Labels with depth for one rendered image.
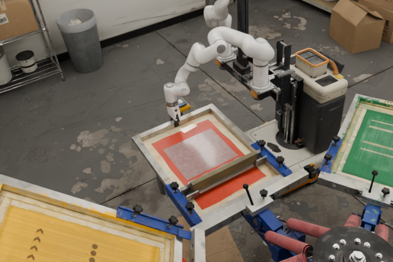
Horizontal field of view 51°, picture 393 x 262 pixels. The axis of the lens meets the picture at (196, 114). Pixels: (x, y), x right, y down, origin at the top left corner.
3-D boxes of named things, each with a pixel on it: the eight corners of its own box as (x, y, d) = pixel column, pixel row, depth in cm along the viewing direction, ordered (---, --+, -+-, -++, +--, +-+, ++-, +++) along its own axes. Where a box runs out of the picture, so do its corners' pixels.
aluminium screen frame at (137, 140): (132, 141, 258) (131, 137, 256) (212, 107, 279) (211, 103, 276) (196, 230, 203) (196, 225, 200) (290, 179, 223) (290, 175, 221)
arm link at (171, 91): (186, 78, 252) (190, 86, 244) (188, 92, 258) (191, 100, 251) (162, 82, 250) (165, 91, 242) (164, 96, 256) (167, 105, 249)
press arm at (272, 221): (250, 212, 204) (250, 205, 201) (260, 206, 206) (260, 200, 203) (272, 237, 192) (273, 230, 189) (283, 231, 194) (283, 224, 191)
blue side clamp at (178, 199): (166, 193, 224) (165, 184, 220) (174, 189, 226) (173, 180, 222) (194, 232, 203) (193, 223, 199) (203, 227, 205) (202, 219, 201)
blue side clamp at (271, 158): (250, 152, 244) (250, 143, 240) (257, 148, 246) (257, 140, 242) (283, 183, 223) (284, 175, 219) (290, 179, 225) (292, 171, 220)
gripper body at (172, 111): (181, 103, 253) (183, 117, 260) (173, 95, 260) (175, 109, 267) (170, 107, 250) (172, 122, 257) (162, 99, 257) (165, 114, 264)
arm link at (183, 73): (201, 68, 241) (188, 97, 251) (196, 57, 251) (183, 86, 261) (188, 65, 237) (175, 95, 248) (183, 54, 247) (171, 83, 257)
